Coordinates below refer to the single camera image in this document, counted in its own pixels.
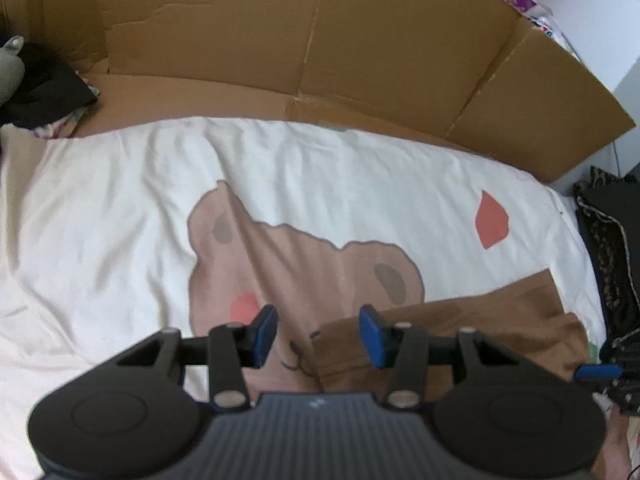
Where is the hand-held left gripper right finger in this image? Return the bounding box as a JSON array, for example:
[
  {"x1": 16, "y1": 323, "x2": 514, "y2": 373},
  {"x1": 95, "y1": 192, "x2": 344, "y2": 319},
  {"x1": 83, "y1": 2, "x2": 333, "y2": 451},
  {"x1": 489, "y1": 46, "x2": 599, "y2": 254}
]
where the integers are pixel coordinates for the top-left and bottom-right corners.
[{"x1": 359, "y1": 304, "x2": 526, "y2": 409}]

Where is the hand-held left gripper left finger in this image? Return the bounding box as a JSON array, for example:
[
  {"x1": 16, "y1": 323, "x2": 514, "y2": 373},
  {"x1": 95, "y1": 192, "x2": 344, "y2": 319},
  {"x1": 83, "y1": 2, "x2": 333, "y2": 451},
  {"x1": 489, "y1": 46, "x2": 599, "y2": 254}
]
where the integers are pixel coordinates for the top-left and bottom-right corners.
[{"x1": 117, "y1": 304, "x2": 278, "y2": 409}]

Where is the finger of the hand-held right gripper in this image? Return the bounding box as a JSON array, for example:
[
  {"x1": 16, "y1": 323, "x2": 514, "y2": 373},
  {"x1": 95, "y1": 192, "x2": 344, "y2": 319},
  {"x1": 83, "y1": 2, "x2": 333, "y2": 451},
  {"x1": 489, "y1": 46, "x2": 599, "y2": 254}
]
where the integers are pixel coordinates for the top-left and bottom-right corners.
[{"x1": 574, "y1": 364, "x2": 625, "y2": 382}]

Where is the folded cardboard sheet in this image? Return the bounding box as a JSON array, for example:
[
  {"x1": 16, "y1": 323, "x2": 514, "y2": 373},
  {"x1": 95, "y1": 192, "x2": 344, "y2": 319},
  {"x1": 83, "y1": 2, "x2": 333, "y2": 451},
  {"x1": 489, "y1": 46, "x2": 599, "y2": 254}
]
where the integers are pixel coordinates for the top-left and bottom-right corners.
[{"x1": 0, "y1": 0, "x2": 636, "y2": 183}]

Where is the brown t-shirt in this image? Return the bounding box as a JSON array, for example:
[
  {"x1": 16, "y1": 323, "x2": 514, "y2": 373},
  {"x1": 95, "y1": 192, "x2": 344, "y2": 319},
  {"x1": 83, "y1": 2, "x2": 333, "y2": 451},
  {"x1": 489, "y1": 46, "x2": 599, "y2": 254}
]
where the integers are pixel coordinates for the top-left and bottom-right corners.
[{"x1": 311, "y1": 269, "x2": 591, "y2": 393}]

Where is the cream bear-print blanket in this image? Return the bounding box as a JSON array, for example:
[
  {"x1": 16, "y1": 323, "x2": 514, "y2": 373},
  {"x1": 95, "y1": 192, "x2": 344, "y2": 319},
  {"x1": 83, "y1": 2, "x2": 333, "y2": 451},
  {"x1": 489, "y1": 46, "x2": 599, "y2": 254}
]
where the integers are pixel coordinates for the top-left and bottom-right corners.
[{"x1": 0, "y1": 116, "x2": 608, "y2": 480}]

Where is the grey neck pillow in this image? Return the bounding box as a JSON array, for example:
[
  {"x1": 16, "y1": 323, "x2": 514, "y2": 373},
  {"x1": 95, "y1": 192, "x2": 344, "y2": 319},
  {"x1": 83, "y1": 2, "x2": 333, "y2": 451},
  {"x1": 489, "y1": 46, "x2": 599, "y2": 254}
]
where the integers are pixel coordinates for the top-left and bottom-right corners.
[{"x1": 0, "y1": 35, "x2": 26, "y2": 108}]

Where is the black crumpled garment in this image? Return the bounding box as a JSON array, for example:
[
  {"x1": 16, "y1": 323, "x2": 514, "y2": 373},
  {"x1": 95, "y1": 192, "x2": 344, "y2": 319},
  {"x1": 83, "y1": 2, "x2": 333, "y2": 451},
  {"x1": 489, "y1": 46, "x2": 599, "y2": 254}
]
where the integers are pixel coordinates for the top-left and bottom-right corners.
[{"x1": 0, "y1": 42, "x2": 101, "y2": 131}]

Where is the black folded garment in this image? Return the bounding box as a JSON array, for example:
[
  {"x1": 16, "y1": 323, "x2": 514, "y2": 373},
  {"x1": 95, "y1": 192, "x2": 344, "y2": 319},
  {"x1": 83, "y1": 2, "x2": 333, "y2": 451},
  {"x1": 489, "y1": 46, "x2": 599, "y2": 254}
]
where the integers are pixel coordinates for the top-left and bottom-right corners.
[{"x1": 575, "y1": 180, "x2": 640, "y2": 341}]

